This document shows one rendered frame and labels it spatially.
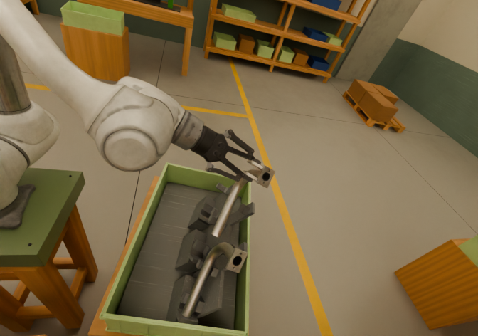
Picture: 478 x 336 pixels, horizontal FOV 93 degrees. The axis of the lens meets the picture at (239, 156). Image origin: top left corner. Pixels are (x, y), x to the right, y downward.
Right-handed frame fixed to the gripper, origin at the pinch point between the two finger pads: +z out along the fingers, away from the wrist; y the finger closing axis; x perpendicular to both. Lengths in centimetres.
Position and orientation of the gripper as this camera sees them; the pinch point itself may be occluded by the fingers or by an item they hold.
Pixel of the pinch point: (255, 171)
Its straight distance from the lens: 67.5
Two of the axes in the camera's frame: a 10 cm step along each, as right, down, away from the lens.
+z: 7.9, 4.8, 3.9
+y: 4.5, -8.8, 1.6
